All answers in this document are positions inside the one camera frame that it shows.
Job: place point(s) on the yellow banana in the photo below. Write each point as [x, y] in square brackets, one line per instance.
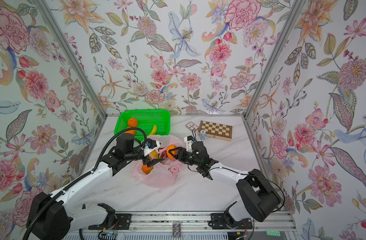
[154, 130]

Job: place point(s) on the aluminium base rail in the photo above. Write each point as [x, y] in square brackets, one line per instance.
[195, 221]

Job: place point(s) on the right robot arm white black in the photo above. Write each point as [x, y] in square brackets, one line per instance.
[258, 197]

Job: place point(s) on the playing card deck box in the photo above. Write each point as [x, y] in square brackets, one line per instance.
[191, 126]

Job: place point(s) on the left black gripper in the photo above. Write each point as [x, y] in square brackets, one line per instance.
[148, 157]

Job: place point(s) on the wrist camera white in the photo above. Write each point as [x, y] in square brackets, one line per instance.
[150, 146]
[189, 140]

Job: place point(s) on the red fruit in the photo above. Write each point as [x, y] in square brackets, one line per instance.
[163, 153]

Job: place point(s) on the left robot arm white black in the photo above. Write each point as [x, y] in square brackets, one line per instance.
[52, 216]

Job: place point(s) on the yellow lemon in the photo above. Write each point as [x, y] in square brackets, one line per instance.
[154, 155]

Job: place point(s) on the green led module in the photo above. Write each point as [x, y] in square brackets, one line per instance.
[273, 233]

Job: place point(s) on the pink plastic bag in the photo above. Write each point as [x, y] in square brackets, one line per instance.
[163, 174]

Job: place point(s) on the green plastic basket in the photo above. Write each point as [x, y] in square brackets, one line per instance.
[147, 119]

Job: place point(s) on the blue poker chip stack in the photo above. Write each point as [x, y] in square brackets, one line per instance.
[202, 135]

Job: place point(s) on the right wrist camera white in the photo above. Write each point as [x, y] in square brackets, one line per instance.
[189, 140]

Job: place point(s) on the wooden chessboard box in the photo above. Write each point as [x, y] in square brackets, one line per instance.
[216, 130]

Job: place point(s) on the orange fruit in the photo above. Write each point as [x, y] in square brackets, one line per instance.
[132, 122]
[172, 151]
[132, 132]

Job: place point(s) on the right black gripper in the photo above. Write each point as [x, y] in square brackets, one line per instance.
[181, 153]

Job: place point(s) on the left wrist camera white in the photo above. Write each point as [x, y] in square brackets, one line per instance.
[150, 146]

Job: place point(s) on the small patterned tag on rail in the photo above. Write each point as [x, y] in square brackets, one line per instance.
[176, 230]

